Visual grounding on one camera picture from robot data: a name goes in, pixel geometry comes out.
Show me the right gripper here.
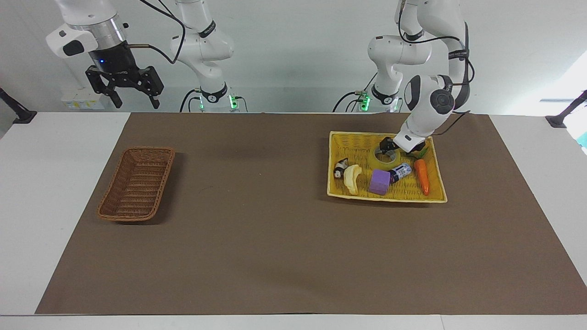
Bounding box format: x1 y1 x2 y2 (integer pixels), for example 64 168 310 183
85 41 165 110

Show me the clear yellowish tape roll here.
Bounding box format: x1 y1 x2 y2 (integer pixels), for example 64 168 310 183
369 147 401 169

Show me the yellow woven basket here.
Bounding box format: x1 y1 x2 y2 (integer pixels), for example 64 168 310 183
327 131 448 204

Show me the brown wicker basket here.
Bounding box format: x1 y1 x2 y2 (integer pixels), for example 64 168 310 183
96 146 176 223

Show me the purple block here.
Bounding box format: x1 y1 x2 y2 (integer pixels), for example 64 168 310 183
369 169 391 196

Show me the orange toy carrot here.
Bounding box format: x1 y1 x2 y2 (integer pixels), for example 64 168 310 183
404 146 432 196

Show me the yellow toy banana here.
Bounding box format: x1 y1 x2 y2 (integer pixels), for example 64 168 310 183
343 165 363 195

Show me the black stand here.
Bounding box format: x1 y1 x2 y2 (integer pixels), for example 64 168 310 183
545 90 587 128
0 87 37 125

